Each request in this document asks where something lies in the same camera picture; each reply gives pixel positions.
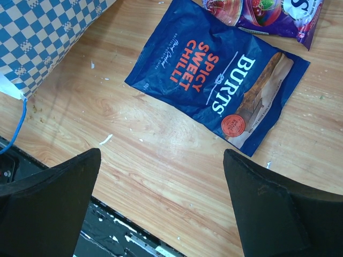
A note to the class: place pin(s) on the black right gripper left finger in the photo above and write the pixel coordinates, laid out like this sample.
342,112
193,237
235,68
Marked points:
42,214

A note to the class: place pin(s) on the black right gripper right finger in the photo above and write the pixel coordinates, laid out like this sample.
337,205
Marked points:
277,216

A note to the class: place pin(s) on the blue Burts chips bag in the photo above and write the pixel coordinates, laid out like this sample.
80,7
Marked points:
232,82

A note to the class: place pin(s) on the blue checkered paper bag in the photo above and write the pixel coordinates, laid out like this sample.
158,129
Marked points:
35,37

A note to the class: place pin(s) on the purple snack packet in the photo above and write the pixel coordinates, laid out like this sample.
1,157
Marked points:
286,18

